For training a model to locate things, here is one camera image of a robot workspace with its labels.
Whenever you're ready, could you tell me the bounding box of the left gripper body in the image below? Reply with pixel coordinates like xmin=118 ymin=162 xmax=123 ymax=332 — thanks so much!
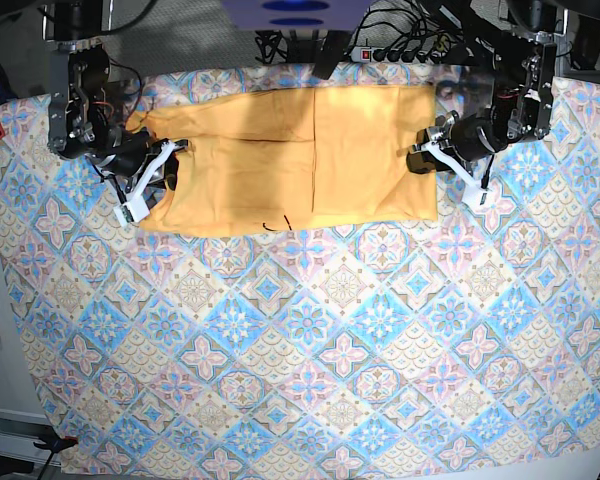
xmin=409 ymin=110 xmax=508 ymax=189

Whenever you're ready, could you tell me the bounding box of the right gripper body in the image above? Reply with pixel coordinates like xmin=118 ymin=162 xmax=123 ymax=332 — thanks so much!
xmin=87 ymin=129 xmax=189 ymax=204

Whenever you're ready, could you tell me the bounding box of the yellow T-shirt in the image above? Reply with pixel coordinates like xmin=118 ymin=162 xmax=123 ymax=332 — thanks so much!
xmin=127 ymin=85 xmax=438 ymax=238

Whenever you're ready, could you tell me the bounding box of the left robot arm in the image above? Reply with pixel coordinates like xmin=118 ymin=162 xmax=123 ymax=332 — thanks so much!
xmin=406 ymin=1 xmax=558 ymax=191

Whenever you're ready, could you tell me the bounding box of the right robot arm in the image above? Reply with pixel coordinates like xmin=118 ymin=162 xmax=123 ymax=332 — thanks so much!
xmin=36 ymin=1 xmax=178 ymax=208

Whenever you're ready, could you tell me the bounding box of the white power strip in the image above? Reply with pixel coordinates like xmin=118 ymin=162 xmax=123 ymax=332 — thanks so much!
xmin=350 ymin=46 xmax=386 ymax=63

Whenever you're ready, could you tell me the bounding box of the patterned blue pink tablecloth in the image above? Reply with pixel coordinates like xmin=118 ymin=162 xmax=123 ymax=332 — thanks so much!
xmin=0 ymin=79 xmax=600 ymax=479

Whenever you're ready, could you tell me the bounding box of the red black clamp lower left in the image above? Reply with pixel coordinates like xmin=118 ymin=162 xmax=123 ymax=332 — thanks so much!
xmin=33 ymin=436 xmax=78 ymax=454

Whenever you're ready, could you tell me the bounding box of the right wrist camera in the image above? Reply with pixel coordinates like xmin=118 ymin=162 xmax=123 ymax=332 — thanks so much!
xmin=113 ymin=197 xmax=149 ymax=227

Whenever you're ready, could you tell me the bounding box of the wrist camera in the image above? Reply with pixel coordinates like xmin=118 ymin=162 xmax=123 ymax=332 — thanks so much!
xmin=462 ymin=185 xmax=490 ymax=210
xmin=113 ymin=197 xmax=149 ymax=227

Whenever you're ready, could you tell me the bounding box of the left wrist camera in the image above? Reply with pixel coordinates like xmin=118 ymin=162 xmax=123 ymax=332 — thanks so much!
xmin=462 ymin=185 xmax=490 ymax=210

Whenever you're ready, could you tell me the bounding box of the black camera post clamp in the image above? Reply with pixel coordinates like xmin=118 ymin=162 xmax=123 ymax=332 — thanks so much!
xmin=312 ymin=30 xmax=351 ymax=80

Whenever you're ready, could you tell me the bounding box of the black cable bundle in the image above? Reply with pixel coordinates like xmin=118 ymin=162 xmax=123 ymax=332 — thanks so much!
xmin=253 ymin=30 xmax=291 ymax=65

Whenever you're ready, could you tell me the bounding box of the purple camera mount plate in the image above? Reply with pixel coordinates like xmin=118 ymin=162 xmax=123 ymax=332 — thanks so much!
xmin=221 ymin=0 xmax=373 ymax=31

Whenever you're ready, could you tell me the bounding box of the white rail bracket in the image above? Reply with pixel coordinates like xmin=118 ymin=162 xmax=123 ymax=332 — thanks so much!
xmin=0 ymin=409 xmax=55 ymax=465

